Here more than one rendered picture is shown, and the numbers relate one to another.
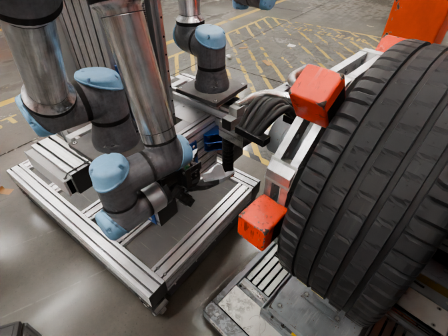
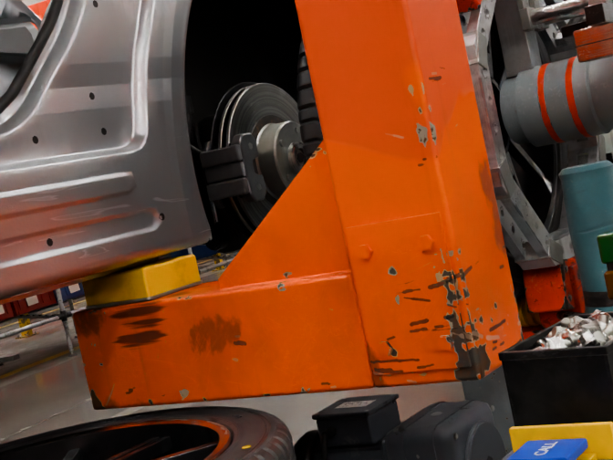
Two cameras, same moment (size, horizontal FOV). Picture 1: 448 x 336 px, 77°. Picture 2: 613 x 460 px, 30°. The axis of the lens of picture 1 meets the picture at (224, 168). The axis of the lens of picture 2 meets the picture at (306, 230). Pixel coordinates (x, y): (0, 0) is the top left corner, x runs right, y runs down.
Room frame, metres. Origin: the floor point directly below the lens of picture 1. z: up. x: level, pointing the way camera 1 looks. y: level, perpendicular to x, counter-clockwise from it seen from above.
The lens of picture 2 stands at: (2.52, -1.10, 0.83)
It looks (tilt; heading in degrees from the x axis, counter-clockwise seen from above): 3 degrees down; 169
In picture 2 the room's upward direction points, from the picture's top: 12 degrees counter-clockwise
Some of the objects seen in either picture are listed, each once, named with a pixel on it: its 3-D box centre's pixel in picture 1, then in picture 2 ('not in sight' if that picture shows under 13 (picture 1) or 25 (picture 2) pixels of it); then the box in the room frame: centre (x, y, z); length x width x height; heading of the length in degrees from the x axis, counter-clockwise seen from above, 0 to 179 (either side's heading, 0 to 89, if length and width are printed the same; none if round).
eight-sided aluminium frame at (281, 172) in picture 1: (328, 156); (531, 108); (0.63, -0.30, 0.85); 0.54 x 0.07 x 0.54; 136
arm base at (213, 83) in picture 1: (211, 75); not in sight; (1.15, 0.05, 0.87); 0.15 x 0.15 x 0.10
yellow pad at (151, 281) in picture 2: not in sight; (141, 281); (0.70, -1.03, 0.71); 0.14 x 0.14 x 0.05; 46
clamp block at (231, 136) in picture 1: (236, 131); not in sight; (0.65, -0.03, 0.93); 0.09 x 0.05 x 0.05; 46
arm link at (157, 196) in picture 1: (152, 196); not in sight; (0.48, 0.18, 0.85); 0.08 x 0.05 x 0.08; 47
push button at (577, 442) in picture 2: not in sight; (547, 458); (1.37, -0.67, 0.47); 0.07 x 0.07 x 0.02; 46
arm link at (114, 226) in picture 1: (124, 214); not in sight; (0.42, 0.23, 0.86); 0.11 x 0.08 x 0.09; 137
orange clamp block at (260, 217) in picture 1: (262, 221); not in sight; (0.40, -0.09, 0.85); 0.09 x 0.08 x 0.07; 136
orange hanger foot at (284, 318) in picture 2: not in sight; (228, 276); (0.82, -0.91, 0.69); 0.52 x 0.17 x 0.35; 46
